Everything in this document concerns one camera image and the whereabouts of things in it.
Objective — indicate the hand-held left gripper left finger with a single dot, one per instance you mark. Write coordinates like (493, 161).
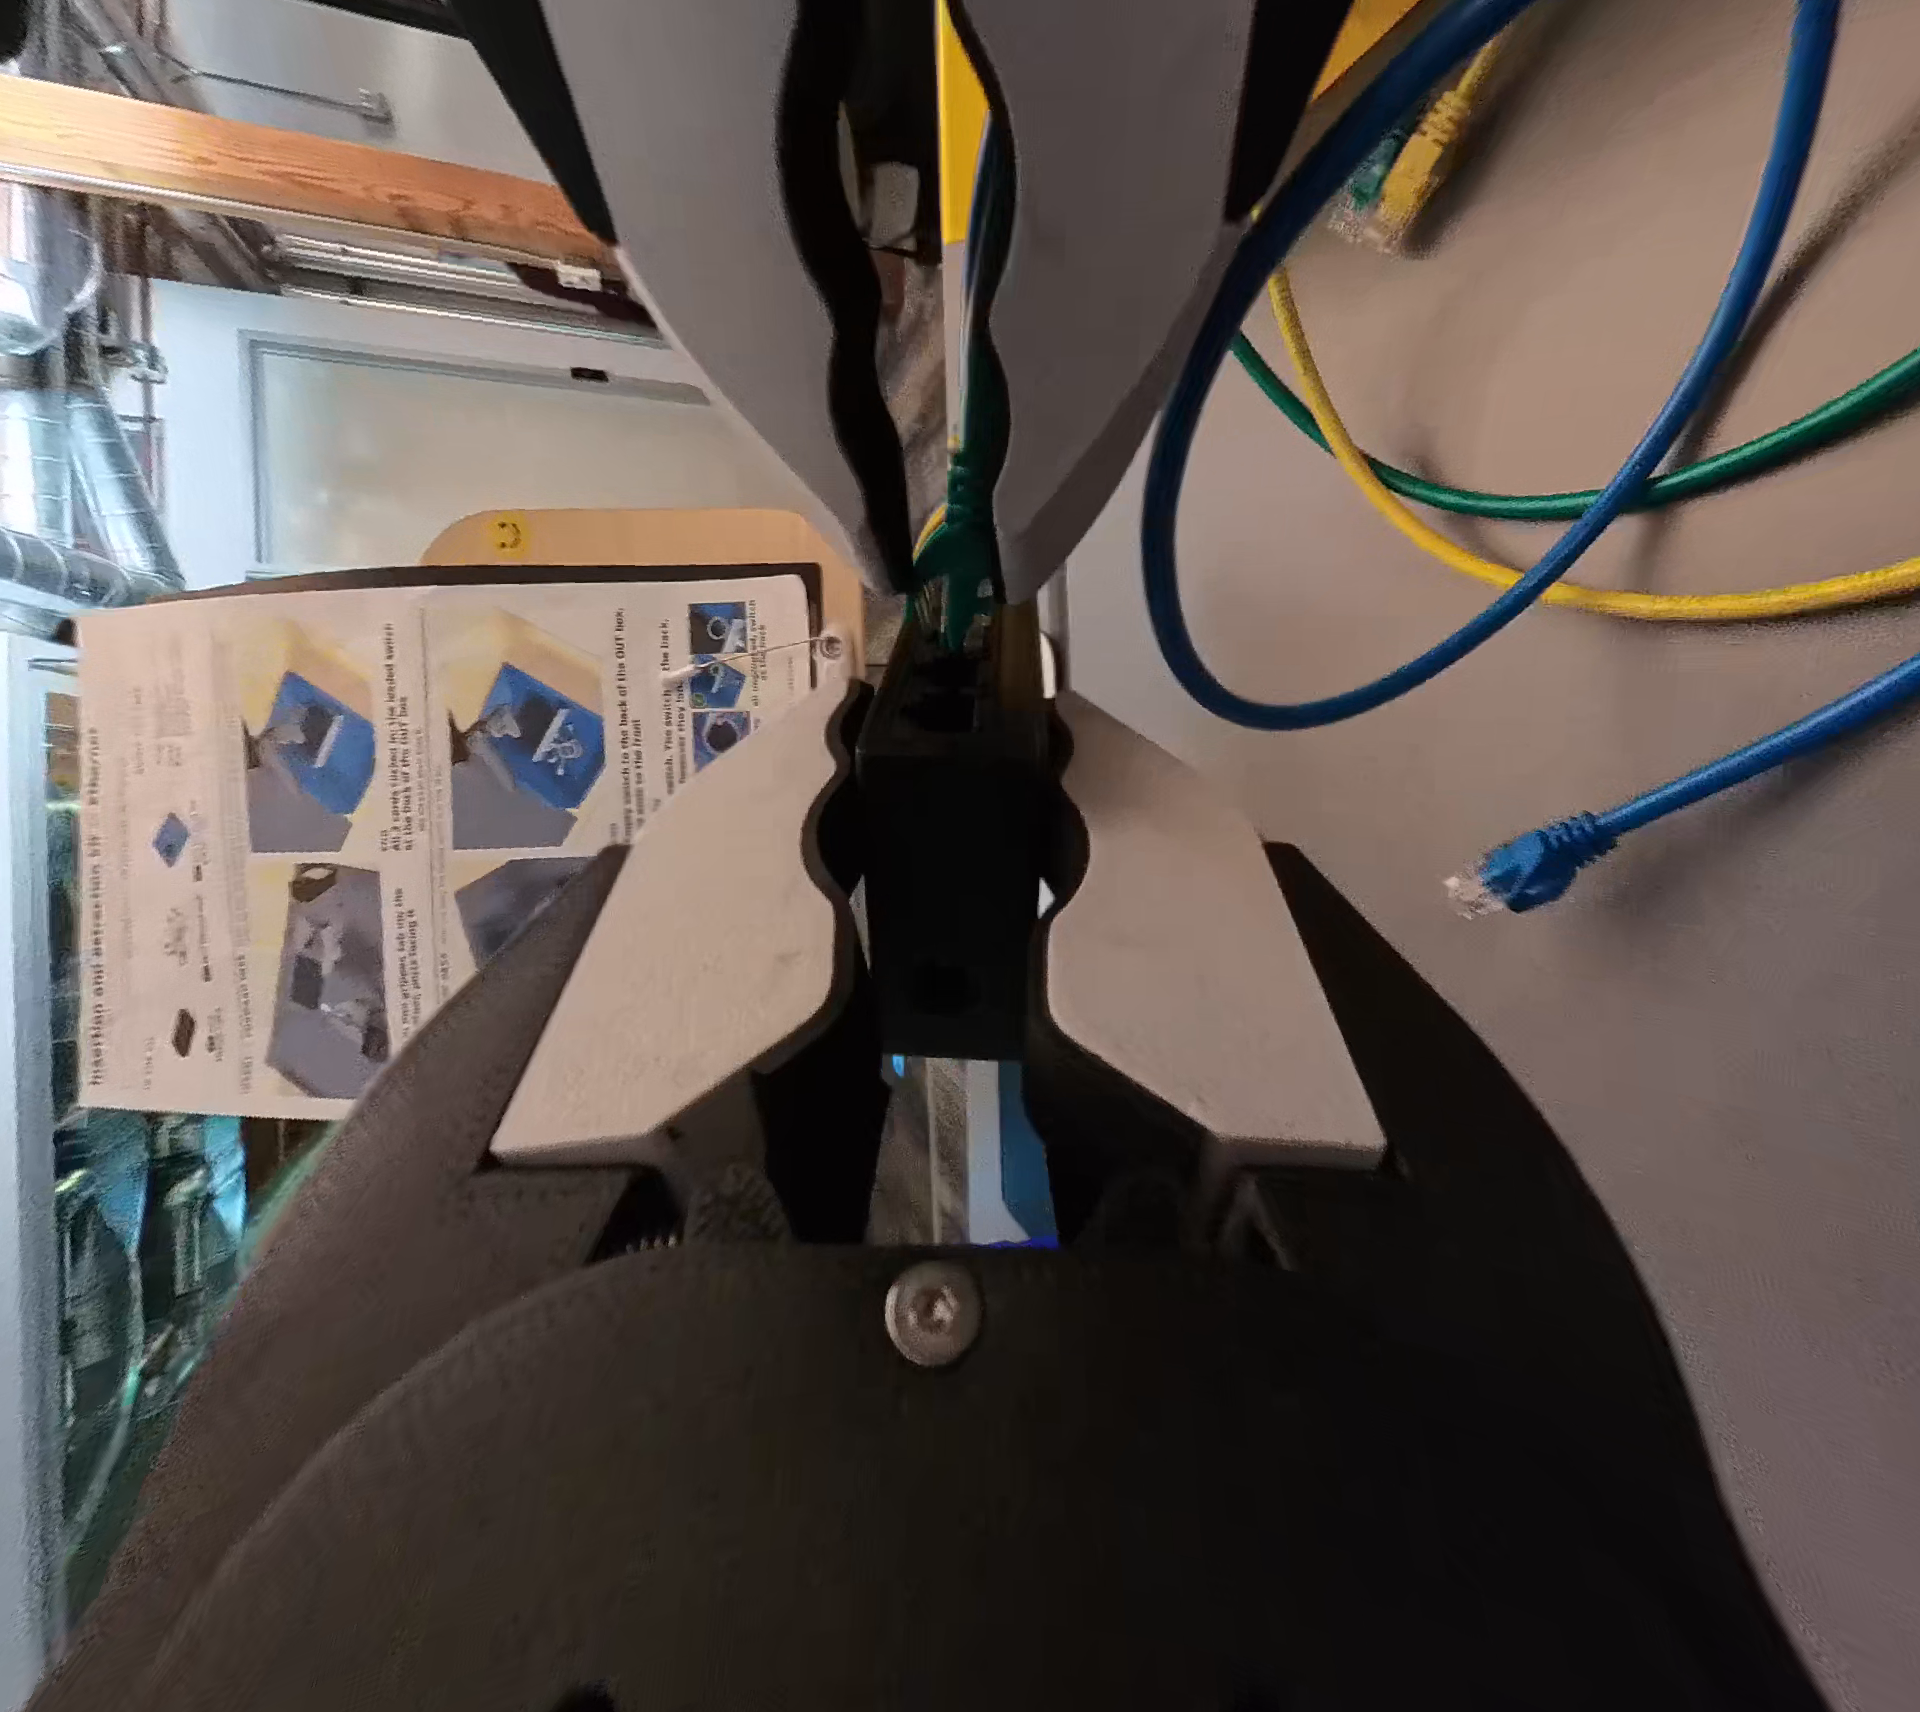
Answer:
(704, 963)

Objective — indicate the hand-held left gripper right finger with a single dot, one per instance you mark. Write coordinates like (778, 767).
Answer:
(1184, 977)

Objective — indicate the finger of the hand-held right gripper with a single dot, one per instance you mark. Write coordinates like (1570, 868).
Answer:
(1125, 16)
(661, 92)

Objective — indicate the black ethernet switch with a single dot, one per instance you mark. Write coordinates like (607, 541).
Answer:
(945, 843)

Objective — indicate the wooden ceiling beam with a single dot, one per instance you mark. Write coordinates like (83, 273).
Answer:
(225, 161)

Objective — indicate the clear poster holder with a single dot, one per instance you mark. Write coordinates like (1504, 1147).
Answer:
(830, 646)

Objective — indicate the printed instruction poster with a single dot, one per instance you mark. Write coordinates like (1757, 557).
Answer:
(301, 767)

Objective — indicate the yellow smiley sticker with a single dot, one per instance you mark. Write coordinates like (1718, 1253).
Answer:
(506, 532)

